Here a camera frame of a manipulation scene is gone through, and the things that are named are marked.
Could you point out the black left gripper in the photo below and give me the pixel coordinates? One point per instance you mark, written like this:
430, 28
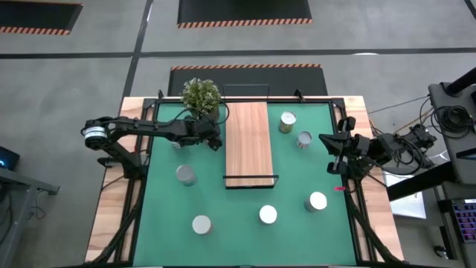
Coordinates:
197, 130

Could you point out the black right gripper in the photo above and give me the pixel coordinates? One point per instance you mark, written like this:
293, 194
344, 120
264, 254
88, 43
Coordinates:
359, 149

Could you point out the carrot print tin can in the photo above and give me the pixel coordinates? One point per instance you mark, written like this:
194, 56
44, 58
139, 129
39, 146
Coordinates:
305, 137

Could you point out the cherries label tin can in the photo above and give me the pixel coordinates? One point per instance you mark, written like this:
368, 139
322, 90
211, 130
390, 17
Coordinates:
184, 173

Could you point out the pale sided tin can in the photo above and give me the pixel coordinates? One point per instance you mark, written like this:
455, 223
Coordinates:
318, 201

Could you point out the gold sided tin can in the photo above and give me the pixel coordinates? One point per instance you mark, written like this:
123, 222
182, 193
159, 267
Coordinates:
288, 118

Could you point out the tomatoes label tin can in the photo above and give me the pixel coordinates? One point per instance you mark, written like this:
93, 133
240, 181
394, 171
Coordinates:
268, 214

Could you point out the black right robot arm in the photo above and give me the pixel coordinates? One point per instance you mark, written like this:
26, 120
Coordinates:
394, 143

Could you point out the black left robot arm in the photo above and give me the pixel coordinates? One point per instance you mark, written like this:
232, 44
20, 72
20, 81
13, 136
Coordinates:
148, 128

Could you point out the potted artificial plant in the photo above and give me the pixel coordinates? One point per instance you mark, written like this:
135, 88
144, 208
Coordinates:
201, 97

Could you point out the black table clamp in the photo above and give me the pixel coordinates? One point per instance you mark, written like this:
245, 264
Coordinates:
298, 95
160, 95

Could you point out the orange and red tin can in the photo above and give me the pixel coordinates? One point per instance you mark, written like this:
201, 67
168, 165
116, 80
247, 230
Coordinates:
202, 224

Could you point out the black diagonal beam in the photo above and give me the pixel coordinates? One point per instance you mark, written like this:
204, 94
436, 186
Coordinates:
420, 182

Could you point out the black hazard striped floor mat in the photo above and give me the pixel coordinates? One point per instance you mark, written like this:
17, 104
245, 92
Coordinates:
241, 11
290, 76
37, 16

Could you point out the white paper sheet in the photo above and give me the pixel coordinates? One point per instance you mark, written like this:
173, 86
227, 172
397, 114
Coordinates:
409, 206

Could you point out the green table mat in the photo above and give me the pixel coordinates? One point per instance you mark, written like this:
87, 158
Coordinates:
297, 242

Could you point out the grey equipment cart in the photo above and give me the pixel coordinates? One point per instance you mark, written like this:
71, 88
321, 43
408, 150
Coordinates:
465, 173

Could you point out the black computer mouse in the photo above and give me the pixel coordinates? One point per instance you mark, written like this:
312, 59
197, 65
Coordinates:
440, 252

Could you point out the black cart pole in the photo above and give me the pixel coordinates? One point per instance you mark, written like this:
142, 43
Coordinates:
461, 82

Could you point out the backlit keyboard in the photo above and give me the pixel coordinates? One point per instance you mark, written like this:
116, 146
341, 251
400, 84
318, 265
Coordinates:
466, 221

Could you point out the grey side desk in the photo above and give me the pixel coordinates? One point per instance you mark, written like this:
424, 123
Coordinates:
22, 180

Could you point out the dark screen with blue light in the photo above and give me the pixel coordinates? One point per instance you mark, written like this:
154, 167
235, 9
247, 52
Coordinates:
9, 158

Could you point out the wooden shelf with black frame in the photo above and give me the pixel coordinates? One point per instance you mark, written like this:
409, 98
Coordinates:
256, 149

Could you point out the black metal rig frame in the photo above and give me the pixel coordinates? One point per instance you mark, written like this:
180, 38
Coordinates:
148, 105

